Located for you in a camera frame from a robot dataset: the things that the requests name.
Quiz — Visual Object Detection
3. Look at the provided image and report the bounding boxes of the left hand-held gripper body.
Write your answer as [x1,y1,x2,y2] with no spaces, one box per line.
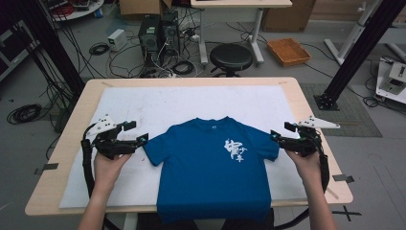
[86,114,139,161]

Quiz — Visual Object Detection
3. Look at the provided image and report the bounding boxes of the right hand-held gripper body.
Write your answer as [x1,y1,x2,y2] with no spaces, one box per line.
[280,115,341,158]

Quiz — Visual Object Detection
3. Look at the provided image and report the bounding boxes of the blue printed T-shirt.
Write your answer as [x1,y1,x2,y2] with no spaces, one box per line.
[143,116,281,224]

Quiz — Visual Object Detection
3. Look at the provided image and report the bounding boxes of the person's right hand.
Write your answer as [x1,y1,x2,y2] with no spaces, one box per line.
[284,148,324,187]

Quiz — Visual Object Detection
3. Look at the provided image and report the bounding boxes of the person's left hand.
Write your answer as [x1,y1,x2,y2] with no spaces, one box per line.
[93,151,134,193]

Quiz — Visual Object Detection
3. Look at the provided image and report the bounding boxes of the light wooden table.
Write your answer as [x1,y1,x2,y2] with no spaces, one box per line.
[24,76,354,230]

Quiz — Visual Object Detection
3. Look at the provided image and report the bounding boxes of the grey tape piece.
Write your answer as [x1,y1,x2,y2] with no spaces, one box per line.
[34,162,60,176]
[331,173,355,184]

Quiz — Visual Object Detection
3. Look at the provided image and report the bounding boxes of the grey floor mat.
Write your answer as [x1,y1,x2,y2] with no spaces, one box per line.
[300,82,383,139]

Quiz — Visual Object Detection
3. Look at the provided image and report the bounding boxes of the beige tape strip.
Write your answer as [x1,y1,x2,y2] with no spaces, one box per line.
[325,186,340,200]

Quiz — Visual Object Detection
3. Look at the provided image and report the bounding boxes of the white foam mat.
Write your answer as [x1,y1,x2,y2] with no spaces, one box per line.
[58,84,326,209]

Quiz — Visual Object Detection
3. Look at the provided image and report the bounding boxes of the orange woven basket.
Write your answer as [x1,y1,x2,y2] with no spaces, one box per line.
[266,37,312,68]

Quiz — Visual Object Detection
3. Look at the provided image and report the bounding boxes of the black tape cross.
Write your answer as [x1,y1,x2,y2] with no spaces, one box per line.
[331,204,363,222]

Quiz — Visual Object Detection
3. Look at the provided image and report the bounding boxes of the white power supply box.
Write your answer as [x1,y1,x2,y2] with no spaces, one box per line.
[107,28,128,53]

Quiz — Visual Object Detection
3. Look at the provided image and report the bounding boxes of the black computer tower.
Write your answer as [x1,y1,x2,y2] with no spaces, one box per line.
[138,13,162,71]
[160,10,182,58]

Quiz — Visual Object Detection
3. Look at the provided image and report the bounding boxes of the person's dark pants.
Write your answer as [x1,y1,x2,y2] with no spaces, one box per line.
[137,207,276,230]

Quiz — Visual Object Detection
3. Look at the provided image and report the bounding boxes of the black round stool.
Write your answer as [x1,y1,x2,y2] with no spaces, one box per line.
[209,42,255,79]

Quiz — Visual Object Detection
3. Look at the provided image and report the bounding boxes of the white flat device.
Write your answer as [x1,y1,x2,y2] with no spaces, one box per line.
[375,59,406,105]

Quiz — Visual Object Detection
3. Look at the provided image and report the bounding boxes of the white metal stand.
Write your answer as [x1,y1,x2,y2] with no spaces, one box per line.
[324,0,384,66]

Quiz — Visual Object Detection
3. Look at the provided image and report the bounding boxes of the brown cardboard box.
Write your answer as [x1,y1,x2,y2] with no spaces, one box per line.
[261,0,317,33]
[119,0,173,17]

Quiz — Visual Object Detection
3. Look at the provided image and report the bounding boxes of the round white table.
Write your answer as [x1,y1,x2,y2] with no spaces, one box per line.
[47,0,105,23]

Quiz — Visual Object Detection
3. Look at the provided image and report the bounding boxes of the white desk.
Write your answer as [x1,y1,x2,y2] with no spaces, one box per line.
[190,0,293,67]

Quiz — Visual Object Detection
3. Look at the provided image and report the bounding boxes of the dark equipment rack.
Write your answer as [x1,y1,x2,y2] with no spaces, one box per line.
[0,18,40,82]

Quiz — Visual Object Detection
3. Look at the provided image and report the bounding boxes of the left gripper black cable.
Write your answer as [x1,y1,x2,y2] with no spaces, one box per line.
[79,123,98,199]

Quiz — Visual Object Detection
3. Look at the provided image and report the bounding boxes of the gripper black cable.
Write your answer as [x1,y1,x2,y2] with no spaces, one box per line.
[273,127,331,230]
[79,123,98,199]

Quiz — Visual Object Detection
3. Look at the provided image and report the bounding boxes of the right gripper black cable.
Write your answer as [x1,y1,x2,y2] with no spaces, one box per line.
[273,127,331,230]

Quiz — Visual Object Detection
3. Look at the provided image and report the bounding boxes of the coiled black cable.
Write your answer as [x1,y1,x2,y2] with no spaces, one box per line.
[6,103,43,126]
[88,42,111,57]
[171,59,196,77]

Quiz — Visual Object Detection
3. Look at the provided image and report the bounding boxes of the black metal frame post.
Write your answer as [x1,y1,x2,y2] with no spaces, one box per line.
[12,0,86,98]
[313,0,406,112]

